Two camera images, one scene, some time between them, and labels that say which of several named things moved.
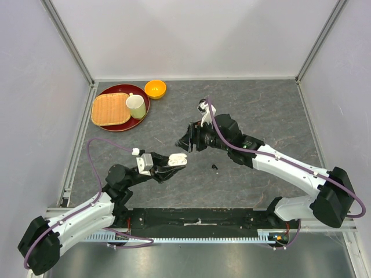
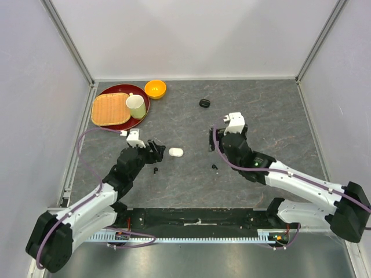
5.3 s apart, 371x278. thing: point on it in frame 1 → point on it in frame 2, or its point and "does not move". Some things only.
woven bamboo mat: x=111 y=108 does not move
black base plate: x=264 y=219 does not move
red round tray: x=127 y=89 does not move
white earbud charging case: x=177 y=160 → x=175 y=152
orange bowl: x=155 y=89 does not move
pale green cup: x=135 y=103 does not move
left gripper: x=161 y=160 → x=156 y=155
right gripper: x=193 y=136 → x=211 y=140
